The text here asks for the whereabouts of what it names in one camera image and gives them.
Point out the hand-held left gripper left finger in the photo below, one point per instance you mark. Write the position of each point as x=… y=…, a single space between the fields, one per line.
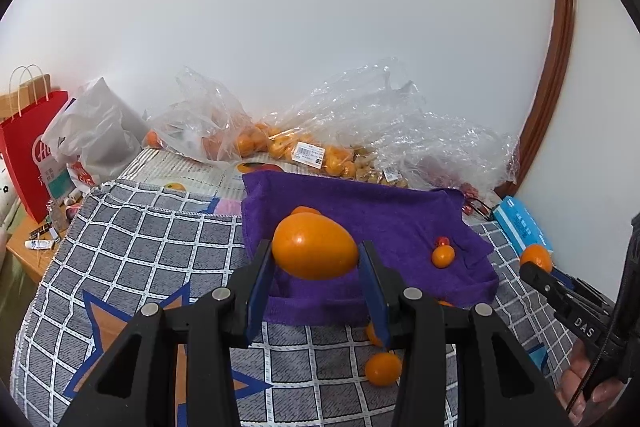
x=260 y=292

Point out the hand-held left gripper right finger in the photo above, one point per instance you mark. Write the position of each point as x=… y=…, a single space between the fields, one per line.
x=375 y=297

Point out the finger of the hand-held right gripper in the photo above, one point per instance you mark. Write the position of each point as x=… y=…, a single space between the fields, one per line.
x=580 y=286
x=542 y=282

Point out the orange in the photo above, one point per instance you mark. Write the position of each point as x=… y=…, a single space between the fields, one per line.
x=372 y=333
x=152 y=139
x=443 y=257
x=383 y=369
x=445 y=304
x=305 y=210
x=315 y=247
x=536 y=257

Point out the purple towel covered tray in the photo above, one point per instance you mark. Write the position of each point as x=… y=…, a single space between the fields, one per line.
x=385 y=217

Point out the red cherry tomato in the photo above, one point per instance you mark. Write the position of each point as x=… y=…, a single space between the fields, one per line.
x=442 y=240

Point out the person's right hand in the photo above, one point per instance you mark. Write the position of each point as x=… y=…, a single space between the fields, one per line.
x=570 y=387

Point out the blue tissue pack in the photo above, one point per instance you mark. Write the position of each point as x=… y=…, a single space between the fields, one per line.
x=525 y=227

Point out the black eyeglasses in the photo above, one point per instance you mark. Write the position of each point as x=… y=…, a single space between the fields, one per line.
x=475 y=205

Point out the grey checkered star blanket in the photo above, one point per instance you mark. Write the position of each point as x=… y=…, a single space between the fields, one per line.
x=150 y=257

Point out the pile of bagged yellow berries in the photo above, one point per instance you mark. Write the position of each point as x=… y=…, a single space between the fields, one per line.
x=372 y=171

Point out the pile of bagged cherry tomatoes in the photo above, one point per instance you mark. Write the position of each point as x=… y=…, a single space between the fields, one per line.
x=450 y=174

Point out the pile of bagged tangerines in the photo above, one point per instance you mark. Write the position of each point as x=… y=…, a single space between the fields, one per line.
x=280 y=147

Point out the clear plastic bag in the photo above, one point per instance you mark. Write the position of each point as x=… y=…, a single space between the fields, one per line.
x=460 y=142
x=350 y=107
x=200 y=117

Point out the white plastic bag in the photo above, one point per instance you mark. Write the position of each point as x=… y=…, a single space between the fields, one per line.
x=95 y=142

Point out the white tube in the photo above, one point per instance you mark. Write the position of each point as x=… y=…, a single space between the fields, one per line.
x=40 y=244

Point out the wooden nightstand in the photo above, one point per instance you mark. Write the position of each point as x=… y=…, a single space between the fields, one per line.
x=30 y=257

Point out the red paper shopping bag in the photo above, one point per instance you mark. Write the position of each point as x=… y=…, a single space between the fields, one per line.
x=25 y=157

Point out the brown wooden door frame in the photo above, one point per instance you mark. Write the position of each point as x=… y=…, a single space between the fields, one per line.
x=560 y=57

